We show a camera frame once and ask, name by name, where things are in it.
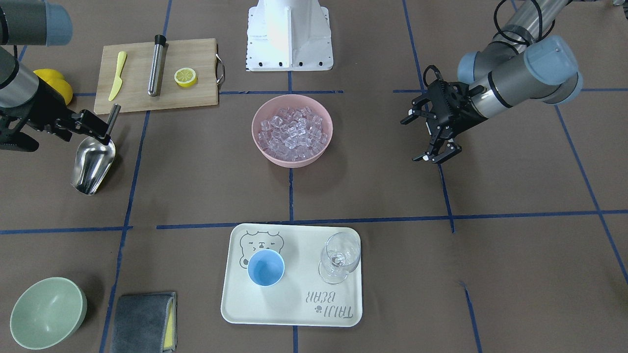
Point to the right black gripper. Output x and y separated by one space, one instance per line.
43 111

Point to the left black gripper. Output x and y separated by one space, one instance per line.
462 115

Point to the steel ice scoop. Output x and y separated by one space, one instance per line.
93 159

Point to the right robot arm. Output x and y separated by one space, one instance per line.
25 98

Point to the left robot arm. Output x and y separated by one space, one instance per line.
523 61

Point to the pink bowl of ice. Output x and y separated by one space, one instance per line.
292 130

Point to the blue plastic cup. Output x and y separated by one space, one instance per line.
266 268

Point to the yellow lemon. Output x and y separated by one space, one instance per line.
63 88
49 74

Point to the yellow plastic knife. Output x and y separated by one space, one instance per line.
118 81

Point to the steel cylinder muddler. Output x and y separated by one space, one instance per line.
157 66

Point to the half lemon slice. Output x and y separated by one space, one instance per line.
185 77

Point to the clear wine glass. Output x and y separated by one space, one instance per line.
339 257

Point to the green ceramic bowl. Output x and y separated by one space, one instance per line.
47 313

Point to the cream bear tray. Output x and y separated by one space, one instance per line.
301 297

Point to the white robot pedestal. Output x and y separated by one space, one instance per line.
288 35

